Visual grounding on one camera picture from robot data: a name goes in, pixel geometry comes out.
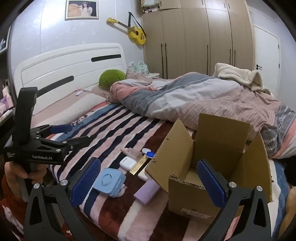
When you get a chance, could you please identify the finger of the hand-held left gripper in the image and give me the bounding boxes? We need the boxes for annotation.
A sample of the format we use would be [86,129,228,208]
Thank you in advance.
[38,136,91,153]
[31,124,74,139]

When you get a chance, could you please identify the cream fleece blanket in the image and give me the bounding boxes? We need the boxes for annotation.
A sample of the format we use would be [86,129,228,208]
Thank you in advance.
[212,62,271,94]

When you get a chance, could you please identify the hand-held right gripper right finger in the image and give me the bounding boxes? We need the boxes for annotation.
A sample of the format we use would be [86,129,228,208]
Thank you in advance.
[196,159,272,241]

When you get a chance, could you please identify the striped fleece blanket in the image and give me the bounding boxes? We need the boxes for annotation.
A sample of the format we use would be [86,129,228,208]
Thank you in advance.
[30,102,289,241]

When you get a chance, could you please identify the slim gold box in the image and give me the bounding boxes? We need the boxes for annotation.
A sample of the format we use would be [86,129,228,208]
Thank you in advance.
[129,155,149,175]

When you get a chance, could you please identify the brown cardboard box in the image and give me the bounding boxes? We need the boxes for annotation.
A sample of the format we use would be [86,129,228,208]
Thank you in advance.
[144,113,273,219]

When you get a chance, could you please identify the light blue square device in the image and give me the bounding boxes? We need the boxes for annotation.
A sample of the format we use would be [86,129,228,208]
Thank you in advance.
[92,168,127,198]

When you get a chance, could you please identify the wall shelf unit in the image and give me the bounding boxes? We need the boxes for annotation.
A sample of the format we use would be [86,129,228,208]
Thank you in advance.
[0,25,16,121]

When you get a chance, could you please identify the pink bed sheet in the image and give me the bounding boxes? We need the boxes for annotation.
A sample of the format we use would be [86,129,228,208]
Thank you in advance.
[30,93,108,130]

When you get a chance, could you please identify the small clear bottle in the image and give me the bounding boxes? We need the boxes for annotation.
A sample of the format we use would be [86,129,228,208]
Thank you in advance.
[121,147,141,160]

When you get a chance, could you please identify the pink grey quilt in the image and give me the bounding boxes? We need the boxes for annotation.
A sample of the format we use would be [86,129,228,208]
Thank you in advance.
[107,72,296,159]

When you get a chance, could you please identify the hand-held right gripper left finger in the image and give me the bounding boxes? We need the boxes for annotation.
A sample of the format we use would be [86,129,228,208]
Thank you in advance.
[23,157,102,241]

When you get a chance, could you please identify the mint green bag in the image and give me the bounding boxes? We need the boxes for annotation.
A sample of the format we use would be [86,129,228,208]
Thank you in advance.
[135,61,149,74]

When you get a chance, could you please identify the beige bed pillow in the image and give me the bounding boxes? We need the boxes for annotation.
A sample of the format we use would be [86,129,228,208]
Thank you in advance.
[83,82,110,98]

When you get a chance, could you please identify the white door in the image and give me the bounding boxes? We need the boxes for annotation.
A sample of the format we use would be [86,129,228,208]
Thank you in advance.
[253,24,281,77]

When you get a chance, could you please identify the yellow guitar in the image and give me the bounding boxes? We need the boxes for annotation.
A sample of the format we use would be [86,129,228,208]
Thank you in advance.
[107,11,147,45]

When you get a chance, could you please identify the purple rectangular box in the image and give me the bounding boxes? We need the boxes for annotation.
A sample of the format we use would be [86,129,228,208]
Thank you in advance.
[134,179,160,205]

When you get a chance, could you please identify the framed wall picture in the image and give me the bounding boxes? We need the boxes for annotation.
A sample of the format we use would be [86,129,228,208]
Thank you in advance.
[65,0,99,21]

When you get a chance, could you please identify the brown cardboard sheet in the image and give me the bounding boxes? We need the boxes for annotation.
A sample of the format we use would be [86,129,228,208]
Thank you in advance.
[159,0,182,10]

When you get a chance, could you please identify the white earbuds case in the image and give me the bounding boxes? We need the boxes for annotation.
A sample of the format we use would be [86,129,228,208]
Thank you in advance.
[120,156,136,171]

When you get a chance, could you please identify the white bed headboard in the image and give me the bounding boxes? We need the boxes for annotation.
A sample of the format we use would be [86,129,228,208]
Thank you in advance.
[14,43,127,116]

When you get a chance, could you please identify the person's left forearm red sleeve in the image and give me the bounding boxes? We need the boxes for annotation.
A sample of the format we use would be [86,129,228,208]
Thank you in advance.
[0,174,30,239]

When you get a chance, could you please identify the beige wooden wardrobe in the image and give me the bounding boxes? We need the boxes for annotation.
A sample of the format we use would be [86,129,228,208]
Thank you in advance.
[141,0,257,80]

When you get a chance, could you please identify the person's left hand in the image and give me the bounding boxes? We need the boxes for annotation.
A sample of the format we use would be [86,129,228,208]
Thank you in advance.
[5,161,48,180]

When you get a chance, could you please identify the green round pillow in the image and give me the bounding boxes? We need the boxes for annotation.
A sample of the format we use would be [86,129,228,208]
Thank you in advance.
[99,70,126,90]

